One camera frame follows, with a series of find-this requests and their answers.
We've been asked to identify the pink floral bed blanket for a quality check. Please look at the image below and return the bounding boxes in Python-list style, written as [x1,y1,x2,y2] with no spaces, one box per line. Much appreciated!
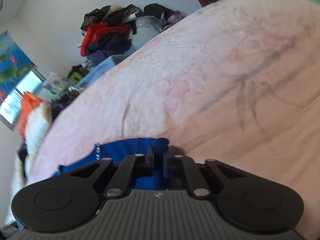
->
[28,0,319,239]

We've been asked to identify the black clothes pile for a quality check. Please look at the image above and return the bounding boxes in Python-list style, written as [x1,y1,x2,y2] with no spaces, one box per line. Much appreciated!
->
[80,3,175,58]

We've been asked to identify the orange plastic bag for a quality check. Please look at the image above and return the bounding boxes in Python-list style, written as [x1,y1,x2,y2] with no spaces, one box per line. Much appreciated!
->
[18,92,46,138]

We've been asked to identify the window with grey frame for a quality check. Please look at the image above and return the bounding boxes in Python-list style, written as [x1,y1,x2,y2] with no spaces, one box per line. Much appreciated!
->
[1,69,45,131]

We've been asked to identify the white printed quilt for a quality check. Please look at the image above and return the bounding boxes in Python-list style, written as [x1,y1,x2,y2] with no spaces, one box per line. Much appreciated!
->
[4,139,28,226]

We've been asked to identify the red garment on pile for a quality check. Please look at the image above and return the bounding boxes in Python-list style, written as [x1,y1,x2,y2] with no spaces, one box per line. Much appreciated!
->
[80,23,131,57]

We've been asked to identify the light blue towel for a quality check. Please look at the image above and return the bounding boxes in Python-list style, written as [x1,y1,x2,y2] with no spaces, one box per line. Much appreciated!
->
[75,55,129,89]

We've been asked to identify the green and black bag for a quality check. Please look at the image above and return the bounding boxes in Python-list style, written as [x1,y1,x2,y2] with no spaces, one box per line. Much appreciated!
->
[67,64,89,83]

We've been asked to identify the black fuzzy garment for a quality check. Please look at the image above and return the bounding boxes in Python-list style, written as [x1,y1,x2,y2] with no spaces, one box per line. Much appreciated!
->
[51,89,80,119]

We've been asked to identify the clear plastic bag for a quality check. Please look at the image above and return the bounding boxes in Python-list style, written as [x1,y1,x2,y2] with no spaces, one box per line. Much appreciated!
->
[136,16,163,40]

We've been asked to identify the lotus print roller blind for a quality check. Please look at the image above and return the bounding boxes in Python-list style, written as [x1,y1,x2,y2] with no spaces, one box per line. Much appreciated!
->
[0,31,35,102]

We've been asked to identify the blue knit sweater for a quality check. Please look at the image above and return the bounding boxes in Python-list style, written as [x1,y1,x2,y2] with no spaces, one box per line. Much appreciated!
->
[53,138,171,190]

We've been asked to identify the white quilted jacket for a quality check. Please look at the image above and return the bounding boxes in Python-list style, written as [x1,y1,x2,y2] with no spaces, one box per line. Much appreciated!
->
[25,102,53,155]

